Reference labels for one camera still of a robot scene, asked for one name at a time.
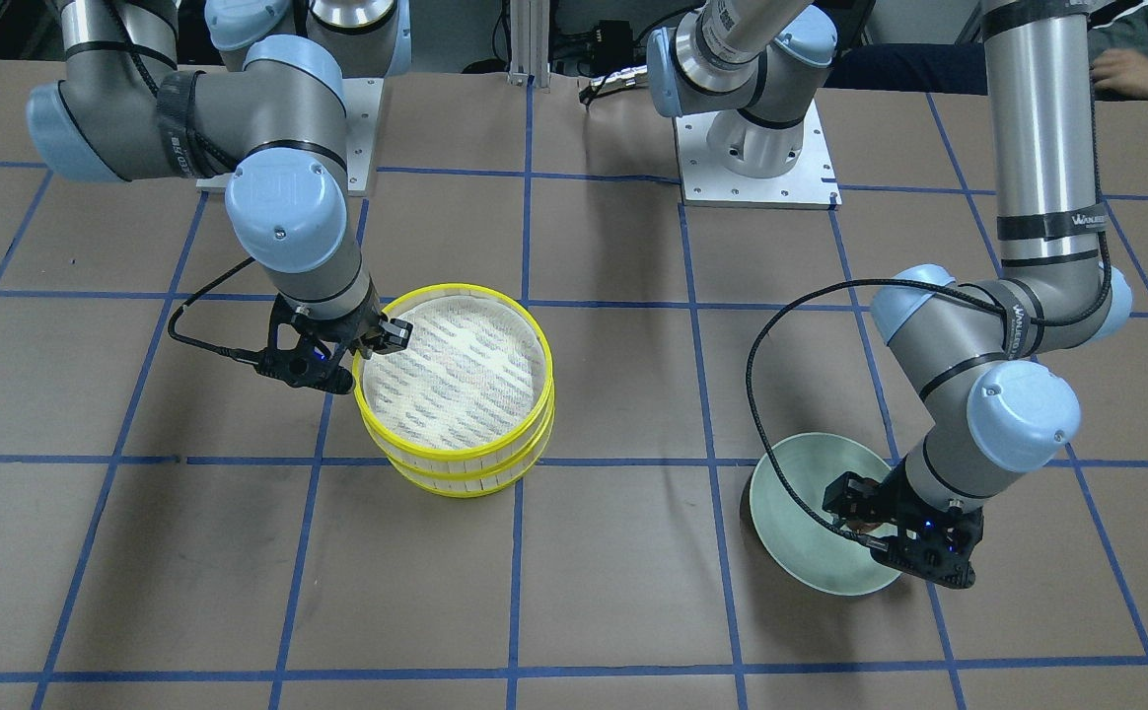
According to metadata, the person in background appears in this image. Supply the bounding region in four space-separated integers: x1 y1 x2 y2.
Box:
1088 1 1148 101

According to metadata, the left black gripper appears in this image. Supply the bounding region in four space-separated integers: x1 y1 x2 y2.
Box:
823 471 984 591

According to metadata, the yellow rimmed bamboo steamer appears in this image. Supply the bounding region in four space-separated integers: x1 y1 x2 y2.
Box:
352 283 554 462

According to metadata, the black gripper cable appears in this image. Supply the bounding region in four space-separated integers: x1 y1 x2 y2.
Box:
744 278 1009 549
168 256 269 368

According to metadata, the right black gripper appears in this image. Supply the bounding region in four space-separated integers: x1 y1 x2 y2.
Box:
255 292 413 394

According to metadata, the aluminium frame post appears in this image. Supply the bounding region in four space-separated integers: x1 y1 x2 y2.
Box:
507 0 551 92

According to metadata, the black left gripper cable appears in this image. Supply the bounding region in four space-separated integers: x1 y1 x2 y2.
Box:
744 278 1009 549

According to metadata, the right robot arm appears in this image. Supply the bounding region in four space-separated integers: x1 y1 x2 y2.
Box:
26 1 412 394

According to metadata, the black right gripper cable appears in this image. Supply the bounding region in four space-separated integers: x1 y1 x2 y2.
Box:
168 256 269 368

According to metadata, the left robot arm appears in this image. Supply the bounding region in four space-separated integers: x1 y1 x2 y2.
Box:
646 1 1132 589

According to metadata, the yellow rimmed steamer base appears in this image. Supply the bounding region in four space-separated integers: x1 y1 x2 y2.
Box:
369 410 554 497

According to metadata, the light green plate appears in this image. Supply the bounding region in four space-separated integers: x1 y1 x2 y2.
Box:
747 433 901 597

